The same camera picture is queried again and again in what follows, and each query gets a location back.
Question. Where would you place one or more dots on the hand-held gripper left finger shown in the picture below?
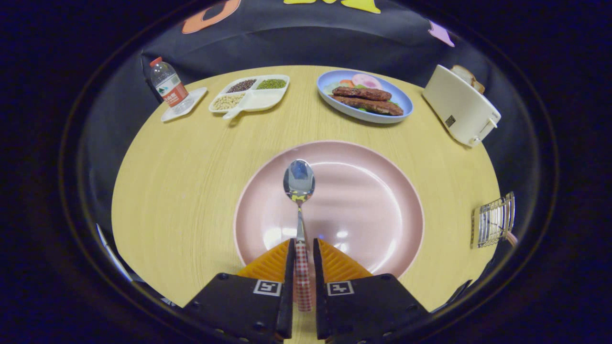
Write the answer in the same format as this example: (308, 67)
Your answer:
(289, 286)

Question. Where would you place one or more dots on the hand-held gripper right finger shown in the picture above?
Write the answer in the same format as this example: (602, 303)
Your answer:
(319, 296)

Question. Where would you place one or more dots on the pink round plate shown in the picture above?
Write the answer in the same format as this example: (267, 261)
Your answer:
(363, 205)

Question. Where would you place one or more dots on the white bar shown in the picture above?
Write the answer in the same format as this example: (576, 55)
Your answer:
(112, 255)

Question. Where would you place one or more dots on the white divided grain tray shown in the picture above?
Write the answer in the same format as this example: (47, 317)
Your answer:
(260, 99)

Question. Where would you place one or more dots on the brown grilled meat strip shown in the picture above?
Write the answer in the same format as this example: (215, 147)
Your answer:
(373, 106)
(363, 93)

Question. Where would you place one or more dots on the green lettuce leaf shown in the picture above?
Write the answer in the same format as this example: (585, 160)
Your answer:
(331, 87)

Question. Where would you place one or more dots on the small white square tray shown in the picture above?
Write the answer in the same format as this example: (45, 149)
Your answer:
(198, 95)

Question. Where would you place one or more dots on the blue oval plate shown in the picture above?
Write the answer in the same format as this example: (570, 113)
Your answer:
(404, 101)

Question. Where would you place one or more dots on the pink ham slice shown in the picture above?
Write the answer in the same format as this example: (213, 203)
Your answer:
(367, 81)

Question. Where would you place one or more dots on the clear water bottle red label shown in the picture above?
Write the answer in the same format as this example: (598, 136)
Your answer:
(169, 86)

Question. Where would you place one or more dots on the white toaster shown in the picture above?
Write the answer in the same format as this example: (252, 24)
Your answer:
(459, 107)

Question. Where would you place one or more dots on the toast slice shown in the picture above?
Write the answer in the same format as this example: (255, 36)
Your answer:
(479, 87)
(463, 72)

